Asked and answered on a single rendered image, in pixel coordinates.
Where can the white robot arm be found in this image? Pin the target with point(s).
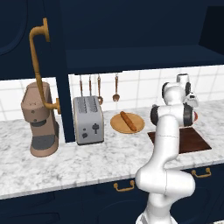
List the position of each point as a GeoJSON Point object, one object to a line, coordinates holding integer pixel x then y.
{"type": "Point", "coordinates": [163, 163]}

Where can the reddish round item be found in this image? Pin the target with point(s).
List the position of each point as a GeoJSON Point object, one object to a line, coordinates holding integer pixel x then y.
{"type": "Point", "coordinates": [196, 116]}

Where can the dark brown cutting board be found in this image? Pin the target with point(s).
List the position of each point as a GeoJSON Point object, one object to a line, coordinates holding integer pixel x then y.
{"type": "Point", "coordinates": [192, 141]}

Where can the dark blue drawer front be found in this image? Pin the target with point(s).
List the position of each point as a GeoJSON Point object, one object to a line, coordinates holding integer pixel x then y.
{"type": "Point", "coordinates": [207, 192]}
{"type": "Point", "coordinates": [87, 201]}

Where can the dark blue open cabinet door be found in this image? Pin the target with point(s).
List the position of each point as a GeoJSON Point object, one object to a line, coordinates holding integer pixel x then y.
{"type": "Point", "coordinates": [65, 58]}

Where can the beige coffee machine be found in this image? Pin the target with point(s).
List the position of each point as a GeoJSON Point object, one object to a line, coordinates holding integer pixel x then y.
{"type": "Point", "coordinates": [38, 116]}

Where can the silver grey toaster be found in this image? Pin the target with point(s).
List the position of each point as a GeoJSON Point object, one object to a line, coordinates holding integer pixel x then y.
{"type": "Point", "coordinates": [89, 122]}

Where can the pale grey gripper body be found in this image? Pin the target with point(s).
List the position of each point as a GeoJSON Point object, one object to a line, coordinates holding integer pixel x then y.
{"type": "Point", "coordinates": [192, 102]}

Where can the brown baguette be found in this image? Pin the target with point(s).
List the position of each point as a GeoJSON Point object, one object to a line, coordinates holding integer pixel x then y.
{"type": "Point", "coordinates": [128, 121]}

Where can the round wooden plate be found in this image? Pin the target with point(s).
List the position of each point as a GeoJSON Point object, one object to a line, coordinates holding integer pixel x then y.
{"type": "Point", "coordinates": [140, 124]}

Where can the dark blue closed cabinet door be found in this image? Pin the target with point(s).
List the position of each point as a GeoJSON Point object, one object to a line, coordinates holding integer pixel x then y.
{"type": "Point", "coordinates": [17, 38]}

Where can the dark blue open cabinet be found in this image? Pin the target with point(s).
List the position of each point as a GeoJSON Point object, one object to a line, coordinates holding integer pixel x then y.
{"type": "Point", "coordinates": [140, 35]}

